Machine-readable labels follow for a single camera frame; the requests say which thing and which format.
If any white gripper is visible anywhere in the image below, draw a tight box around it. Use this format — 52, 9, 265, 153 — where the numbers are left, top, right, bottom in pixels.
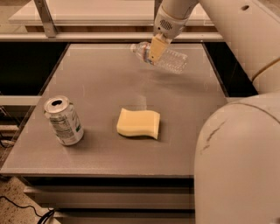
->
149, 6, 188, 63

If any clear plastic water bottle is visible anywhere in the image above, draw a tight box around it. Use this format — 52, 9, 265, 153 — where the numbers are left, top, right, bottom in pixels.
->
130, 42, 187, 74

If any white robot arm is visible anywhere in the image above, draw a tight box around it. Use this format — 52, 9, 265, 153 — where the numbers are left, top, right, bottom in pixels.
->
150, 0, 280, 224

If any yellow sponge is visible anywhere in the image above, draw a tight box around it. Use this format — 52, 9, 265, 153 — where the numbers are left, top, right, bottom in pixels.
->
116, 108, 160, 139

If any white shelf board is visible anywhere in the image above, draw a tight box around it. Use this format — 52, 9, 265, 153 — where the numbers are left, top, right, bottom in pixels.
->
8, 0, 214, 26

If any silver soda can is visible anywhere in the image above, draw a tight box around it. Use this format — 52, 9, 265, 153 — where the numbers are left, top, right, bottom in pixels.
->
44, 95, 84, 146

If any grey drawer cabinet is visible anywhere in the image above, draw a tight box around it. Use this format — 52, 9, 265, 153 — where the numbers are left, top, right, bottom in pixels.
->
24, 178, 195, 224

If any metal frame rail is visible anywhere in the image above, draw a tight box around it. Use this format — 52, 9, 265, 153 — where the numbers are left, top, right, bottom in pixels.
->
0, 0, 226, 43

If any black floor cable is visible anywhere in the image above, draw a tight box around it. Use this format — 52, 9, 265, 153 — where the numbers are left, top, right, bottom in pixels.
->
0, 194, 56, 224

